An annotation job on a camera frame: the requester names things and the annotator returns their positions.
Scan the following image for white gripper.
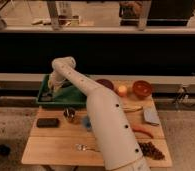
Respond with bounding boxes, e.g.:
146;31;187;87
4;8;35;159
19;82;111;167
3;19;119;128
48;71;65;92

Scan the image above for small scrub brush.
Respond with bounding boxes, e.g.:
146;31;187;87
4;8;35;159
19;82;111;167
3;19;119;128
40;93;53;102

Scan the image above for green plastic tray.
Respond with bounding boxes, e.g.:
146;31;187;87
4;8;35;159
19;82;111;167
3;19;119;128
36;74;86;108

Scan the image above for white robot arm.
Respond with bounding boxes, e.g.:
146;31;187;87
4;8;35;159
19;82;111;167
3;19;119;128
50;57;151;171

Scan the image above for small metal cup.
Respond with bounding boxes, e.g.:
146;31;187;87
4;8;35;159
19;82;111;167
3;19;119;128
63;108;75;122

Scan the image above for black rectangular case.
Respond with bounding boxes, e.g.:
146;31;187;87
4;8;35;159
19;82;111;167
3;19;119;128
36;118;59;128

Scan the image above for blue plastic cup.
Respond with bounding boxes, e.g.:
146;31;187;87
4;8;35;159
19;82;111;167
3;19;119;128
82;116;92;131

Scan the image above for dark purple bowl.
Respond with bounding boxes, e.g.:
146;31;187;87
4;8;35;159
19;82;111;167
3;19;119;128
96;79;114;90

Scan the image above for yellow apple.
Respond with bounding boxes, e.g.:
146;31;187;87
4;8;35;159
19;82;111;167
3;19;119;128
117;85;128;97

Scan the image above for banana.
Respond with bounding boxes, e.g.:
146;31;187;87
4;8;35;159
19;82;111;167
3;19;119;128
123;106;143;112

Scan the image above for black object on floor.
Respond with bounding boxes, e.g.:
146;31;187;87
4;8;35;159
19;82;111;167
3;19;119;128
0;145;10;156

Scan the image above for orange red bowl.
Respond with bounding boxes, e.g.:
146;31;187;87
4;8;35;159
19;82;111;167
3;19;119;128
132;80;153;99

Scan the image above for orange carrot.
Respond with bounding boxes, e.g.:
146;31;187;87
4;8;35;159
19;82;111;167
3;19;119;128
131;125;154;138

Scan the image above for grey folded cloth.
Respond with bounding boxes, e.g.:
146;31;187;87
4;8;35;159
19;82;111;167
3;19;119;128
144;107;160;125

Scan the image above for bunch of dark grapes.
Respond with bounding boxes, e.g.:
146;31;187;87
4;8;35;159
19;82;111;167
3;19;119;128
139;142;165;160

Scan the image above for black cables at wall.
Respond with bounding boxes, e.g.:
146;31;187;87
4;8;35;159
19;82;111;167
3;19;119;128
173;84;195;111

